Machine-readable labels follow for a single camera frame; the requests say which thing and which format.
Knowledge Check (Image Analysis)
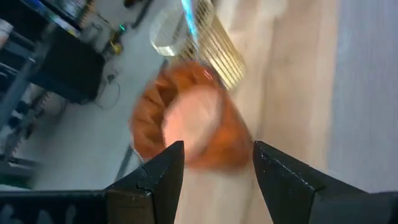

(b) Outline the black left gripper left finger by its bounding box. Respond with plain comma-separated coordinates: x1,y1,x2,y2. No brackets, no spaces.
104,139,186,224

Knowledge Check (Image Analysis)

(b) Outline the grey woven placemat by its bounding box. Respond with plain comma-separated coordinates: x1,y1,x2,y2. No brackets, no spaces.
326,0,398,194

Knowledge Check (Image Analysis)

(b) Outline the clear ribbed glass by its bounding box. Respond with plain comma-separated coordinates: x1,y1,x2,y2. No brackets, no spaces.
149,0,246,91

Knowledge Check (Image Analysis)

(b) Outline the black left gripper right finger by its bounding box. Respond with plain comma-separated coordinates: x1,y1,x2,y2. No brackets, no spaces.
252,139,371,224

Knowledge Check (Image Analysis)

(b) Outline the orange faceted cup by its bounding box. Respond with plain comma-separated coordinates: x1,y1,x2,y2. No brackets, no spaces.
129,60,254,172

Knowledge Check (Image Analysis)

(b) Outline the black equipment box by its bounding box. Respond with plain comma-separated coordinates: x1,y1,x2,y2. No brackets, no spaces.
37,26,106,105

